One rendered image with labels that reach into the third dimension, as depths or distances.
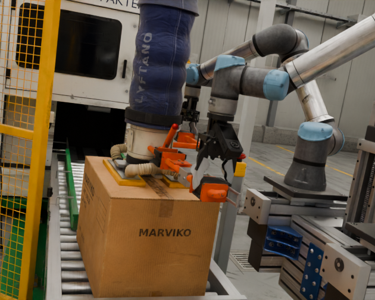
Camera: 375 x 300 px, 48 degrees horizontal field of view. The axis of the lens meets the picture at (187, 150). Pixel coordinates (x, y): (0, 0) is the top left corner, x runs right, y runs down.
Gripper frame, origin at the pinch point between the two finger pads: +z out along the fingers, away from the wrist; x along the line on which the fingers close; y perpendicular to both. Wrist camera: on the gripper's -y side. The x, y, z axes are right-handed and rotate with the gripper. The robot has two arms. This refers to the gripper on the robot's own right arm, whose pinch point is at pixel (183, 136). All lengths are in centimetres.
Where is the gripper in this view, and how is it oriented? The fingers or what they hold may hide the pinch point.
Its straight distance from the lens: 205.8
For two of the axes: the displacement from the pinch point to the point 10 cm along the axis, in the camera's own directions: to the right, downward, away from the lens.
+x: 9.2, 0.8, 3.8
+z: -1.6, 9.7, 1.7
